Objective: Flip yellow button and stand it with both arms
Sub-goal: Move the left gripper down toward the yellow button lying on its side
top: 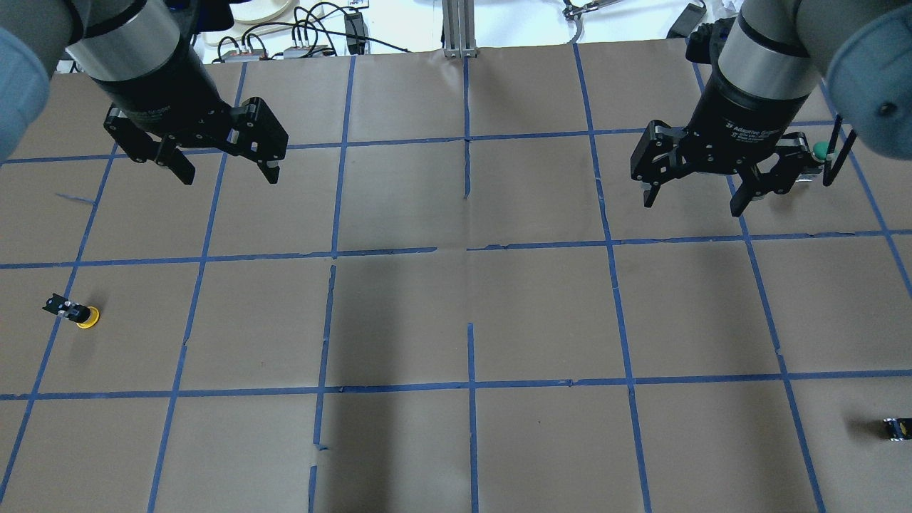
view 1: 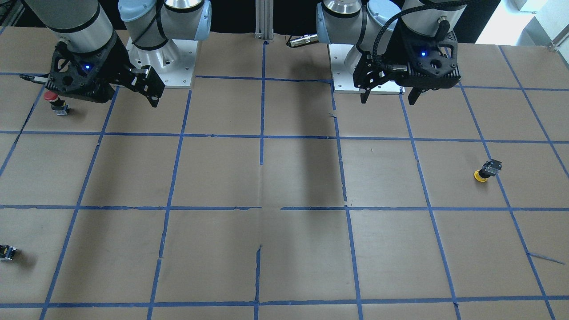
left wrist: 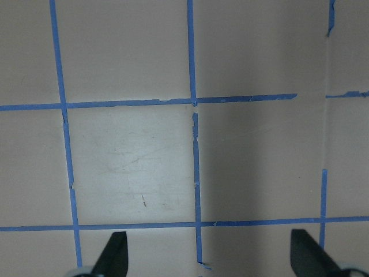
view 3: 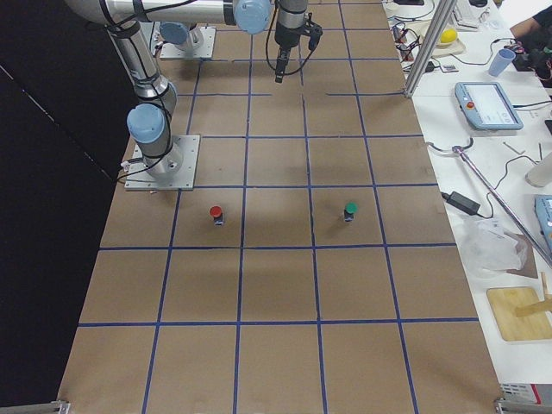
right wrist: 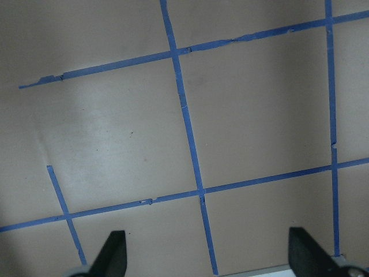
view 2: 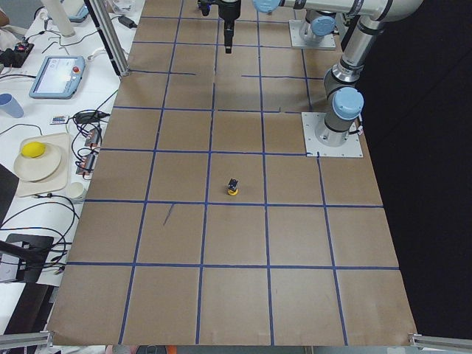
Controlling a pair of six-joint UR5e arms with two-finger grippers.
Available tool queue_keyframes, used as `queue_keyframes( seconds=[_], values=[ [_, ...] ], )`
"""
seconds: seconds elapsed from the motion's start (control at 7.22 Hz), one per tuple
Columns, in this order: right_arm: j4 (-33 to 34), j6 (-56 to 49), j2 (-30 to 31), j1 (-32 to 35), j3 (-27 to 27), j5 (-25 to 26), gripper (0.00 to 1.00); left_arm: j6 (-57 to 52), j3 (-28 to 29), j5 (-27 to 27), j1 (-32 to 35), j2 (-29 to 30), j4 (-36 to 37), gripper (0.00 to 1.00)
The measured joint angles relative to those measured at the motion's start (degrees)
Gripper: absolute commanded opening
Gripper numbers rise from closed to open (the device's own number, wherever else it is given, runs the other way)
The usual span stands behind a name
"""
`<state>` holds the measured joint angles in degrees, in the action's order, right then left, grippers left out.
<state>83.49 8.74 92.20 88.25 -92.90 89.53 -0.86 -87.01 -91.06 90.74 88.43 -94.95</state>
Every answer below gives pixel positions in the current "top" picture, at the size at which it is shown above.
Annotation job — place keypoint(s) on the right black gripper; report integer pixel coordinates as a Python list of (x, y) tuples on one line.
[(743, 107)]

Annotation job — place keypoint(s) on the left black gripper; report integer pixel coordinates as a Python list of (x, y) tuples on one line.
[(162, 91)]

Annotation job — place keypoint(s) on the yellow push button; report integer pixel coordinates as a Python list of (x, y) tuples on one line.
[(84, 316)]

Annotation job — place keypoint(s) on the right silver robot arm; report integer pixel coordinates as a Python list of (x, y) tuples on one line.
[(765, 62)]

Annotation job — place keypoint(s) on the green push button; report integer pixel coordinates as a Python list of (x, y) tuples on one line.
[(818, 163)]

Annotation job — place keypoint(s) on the aluminium frame post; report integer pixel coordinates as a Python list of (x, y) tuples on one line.
[(458, 29)]

